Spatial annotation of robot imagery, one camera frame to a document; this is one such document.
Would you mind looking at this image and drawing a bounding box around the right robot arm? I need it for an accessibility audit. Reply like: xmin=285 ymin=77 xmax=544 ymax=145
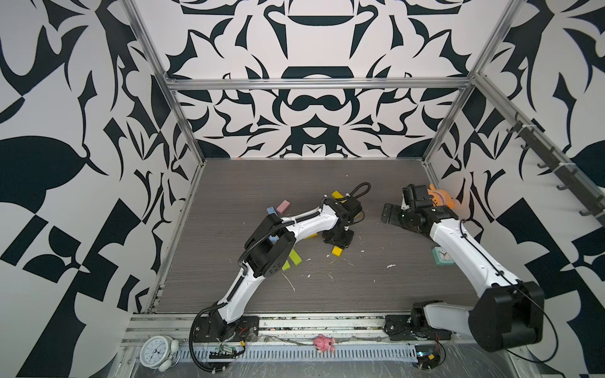
xmin=381 ymin=184 xmax=554 ymax=354

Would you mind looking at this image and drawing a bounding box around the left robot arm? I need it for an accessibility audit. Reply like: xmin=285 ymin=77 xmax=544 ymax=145
xmin=188 ymin=182 xmax=371 ymax=373

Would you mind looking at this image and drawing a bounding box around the orange plush toy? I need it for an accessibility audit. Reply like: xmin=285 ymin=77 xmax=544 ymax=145
xmin=427 ymin=184 xmax=455 ymax=209

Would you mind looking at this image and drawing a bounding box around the teal square clock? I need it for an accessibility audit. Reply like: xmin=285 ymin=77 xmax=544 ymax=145
xmin=432 ymin=247 xmax=455 ymax=266

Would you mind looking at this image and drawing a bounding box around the pink block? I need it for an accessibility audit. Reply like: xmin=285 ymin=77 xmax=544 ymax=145
xmin=276 ymin=200 xmax=291 ymax=214

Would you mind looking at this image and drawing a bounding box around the green block lower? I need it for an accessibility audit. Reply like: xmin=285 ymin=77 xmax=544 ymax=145
xmin=289 ymin=249 xmax=303 ymax=266

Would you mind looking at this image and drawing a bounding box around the pink pig toy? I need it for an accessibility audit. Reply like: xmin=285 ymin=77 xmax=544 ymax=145
xmin=314 ymin=335 xmax=336 ymax=353

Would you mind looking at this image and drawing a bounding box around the circuit board right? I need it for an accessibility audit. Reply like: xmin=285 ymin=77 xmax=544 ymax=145
xmin=414 ymin=345 xmax=444 ymax=371

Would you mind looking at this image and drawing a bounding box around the white alarm clock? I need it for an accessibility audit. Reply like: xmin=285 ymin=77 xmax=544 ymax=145
xmin=139 ymin=335 xmax=181 ymax=373

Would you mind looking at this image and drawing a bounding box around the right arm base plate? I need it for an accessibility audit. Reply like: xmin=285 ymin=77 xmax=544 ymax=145
xmin=383 ymin=314 xmax=452 ymax=341

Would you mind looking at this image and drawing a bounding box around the white cable duct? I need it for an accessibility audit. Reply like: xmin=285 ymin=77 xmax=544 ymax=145
xmin=181 ymin=343 xmax=419 ymax=364

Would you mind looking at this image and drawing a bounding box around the black hook rail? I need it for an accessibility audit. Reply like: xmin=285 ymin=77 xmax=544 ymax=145
xmin=507 ymin=112 xmax=604 ymax=227

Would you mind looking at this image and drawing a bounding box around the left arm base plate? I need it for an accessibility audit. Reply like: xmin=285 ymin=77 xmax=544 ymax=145
xmin=192 ymin=313 xmax=260 ymax=343

